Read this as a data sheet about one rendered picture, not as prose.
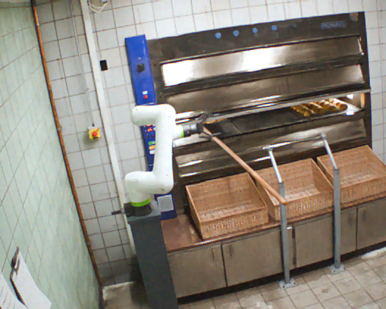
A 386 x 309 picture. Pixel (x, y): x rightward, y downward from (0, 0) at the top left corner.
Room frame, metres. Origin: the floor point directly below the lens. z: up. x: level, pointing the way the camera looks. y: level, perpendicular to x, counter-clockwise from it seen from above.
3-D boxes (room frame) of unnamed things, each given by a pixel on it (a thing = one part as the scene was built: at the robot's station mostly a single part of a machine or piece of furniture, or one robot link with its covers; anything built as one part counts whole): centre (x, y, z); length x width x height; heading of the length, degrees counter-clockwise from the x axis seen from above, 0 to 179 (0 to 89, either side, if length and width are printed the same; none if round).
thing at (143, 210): (2.60, 0.40, 1.23); 0.26 x 0.15 x 0.06; 98
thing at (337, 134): (3.84, -0.76, 1.02); 1.79 x 0.11 x 0.19; 98
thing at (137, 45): (4.63, 0.41, 1.07); 1.93 x 0.16 x 2.15; 8
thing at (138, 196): (2.61, 0.34, 1.36); 0.16 x 0.13 x 0.19; 70
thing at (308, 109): (4.36, -1.27, 1.21); 0.61 x 0.48 x 0.06; 8
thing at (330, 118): (3.87, -0.75, 1.16); 1.80 x 0.06 x 0.04; 98
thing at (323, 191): (3.58, -0.82, 0.72); 0.56 x 0.49 x 0.28; 99
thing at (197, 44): (3.87, -0.75, 1.99); 1.80 x 0.08 x 0.21; 98
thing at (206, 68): (3.84, -0.76, 1.80); 1.79 x 0.11 x 0.19; 98
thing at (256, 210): (3.50, -0.22, 0.72); 0.56 x 0.49 x 0.28; 99
